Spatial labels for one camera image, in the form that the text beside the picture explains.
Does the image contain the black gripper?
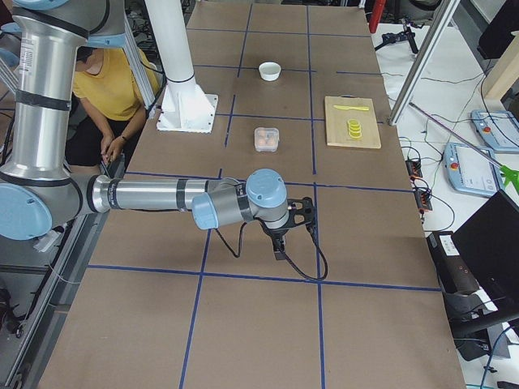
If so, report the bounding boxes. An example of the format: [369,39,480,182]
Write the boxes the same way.
[261,220,291,260]

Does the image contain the clear plastic egg box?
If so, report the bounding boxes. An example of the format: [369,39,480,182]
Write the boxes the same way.
[254,127,280,152]

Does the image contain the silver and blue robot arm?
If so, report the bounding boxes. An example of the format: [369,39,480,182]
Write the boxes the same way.
[1,1,296,257]

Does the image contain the black computer box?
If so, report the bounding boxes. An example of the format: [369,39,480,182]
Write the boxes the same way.
[427,231,479,296]

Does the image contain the yellow lemon slices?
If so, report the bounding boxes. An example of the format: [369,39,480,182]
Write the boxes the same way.
[347,119,362,139]

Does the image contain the wooden cutting board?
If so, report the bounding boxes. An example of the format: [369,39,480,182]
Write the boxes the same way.
[324,96,381,149]

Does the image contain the yellow plastic knife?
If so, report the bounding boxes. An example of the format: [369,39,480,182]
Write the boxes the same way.
[333,105,370,112]

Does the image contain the white paper bowl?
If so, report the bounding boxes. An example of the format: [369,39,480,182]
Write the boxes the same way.
[258,62,281,82]

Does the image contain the blue teach pendant near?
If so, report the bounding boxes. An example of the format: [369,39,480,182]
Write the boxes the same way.
[444,142,504,198]

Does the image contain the blue teach pendant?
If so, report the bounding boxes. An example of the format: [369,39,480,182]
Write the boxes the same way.
[470,110,518,154]
[444,142,504,198]

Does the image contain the black monitor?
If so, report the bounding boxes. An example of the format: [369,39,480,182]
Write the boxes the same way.
[452,190,519,306]

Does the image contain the person in yellow shirt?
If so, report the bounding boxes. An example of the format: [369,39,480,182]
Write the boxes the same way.
[65,46,147,174]

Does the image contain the reacher grabber stick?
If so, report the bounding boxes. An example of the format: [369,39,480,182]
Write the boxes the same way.
[409,102,519,192]

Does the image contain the blue teach pendant far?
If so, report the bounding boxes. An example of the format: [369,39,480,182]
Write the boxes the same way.
[470,110,518,154]

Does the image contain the red cylinder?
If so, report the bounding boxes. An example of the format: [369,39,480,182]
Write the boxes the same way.
[368,0,386,33]

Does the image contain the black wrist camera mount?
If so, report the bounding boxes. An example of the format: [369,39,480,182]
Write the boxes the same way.
[285,196,315,229]

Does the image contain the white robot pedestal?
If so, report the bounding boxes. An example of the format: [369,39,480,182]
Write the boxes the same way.
[145,0,218,134]

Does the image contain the aluminium frame post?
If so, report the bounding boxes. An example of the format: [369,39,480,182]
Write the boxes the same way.
[388,0,461,126]

